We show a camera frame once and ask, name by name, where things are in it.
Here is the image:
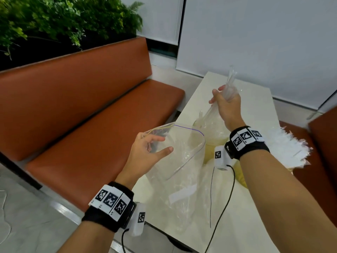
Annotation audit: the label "person's right forearm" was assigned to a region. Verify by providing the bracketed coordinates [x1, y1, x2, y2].
[229, 123, 337, 253]

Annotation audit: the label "black table base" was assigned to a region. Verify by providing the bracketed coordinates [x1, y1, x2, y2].
[158, 229, 197, 253]

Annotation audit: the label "yellow plastic jar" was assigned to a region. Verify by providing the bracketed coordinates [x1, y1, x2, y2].
[193, 123, 230, 166]
[236, 158, 295, 189]

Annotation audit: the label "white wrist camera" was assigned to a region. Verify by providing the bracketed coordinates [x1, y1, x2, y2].
[213, 145, 233, 171]
[128, 202, 147, 237]

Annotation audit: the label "thin black window bar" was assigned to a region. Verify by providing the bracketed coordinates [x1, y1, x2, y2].
[306, 89, 337, 120]

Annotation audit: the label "white roller blind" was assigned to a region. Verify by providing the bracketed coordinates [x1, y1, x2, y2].
[120, 0, 185, 46]

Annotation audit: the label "black camera cable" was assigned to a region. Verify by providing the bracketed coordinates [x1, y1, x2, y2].
[204, 164, 236, 253]
[121, 228, 130, 253]

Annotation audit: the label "clear zip plastic bag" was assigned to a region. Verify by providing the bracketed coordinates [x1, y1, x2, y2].
[199, 163, 239, 236]

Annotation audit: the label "person's right hand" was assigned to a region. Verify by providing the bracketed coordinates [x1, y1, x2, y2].
[209, 85, 247, 132]

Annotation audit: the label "orange leather bench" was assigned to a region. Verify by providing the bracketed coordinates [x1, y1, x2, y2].
[279, 106, 337, 228]
[0, 37, 185, 212]

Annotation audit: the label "green fern plants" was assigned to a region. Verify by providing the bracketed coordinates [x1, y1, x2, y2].
[0, 0, 145, 60]

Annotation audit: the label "black planter box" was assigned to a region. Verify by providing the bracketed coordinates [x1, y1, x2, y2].
[0, 30, 137, 72]

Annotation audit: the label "clear plastic bag white label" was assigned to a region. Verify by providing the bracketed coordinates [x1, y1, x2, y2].
[142, 123, 211, 234]

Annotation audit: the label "bundle of clear straws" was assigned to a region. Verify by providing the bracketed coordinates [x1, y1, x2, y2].
[194, 65, 239, 129]

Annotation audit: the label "white floor cable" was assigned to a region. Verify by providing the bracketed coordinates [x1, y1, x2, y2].
[0, 189, 12, 244]

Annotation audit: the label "person's left hand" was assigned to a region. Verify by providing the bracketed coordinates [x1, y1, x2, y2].
[124, 132, 174, 182]

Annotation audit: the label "black marker wristband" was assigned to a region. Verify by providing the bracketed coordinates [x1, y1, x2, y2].
[224, 125, 271, 161]
[82, 181, 135, 233]

